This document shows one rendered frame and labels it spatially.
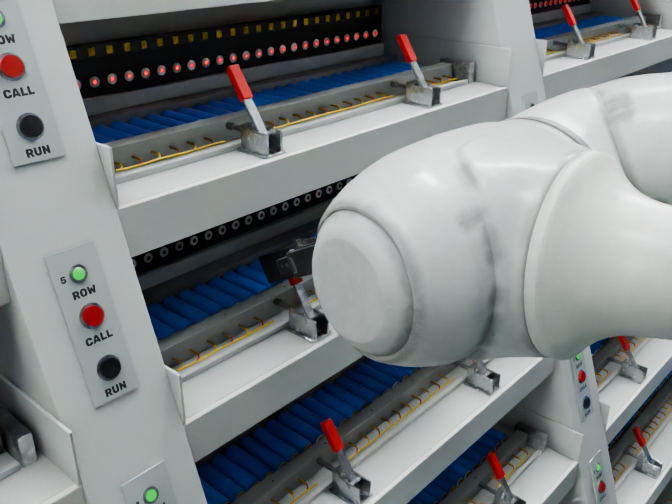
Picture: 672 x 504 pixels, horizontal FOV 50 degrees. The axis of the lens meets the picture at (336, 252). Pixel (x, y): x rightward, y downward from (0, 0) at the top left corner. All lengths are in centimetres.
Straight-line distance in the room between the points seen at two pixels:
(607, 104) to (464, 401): 58
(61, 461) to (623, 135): 46
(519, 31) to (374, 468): 61
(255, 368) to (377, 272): 40
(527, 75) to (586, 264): 76
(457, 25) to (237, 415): 63
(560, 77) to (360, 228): 87
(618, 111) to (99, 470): 45
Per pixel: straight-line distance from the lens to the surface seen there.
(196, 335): 72
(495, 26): 103
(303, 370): 73
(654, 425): 163
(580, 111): 46
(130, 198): 62
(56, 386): 58
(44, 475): 62
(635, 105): 46
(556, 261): 33
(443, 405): 96
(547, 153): 35
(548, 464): 118
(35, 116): 57
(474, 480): 109
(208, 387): 68
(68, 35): 84
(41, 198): 57
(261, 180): 69
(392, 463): 87
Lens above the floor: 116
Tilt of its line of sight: 12 degrees down
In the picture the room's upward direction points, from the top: 14 degrees counter-clockwise
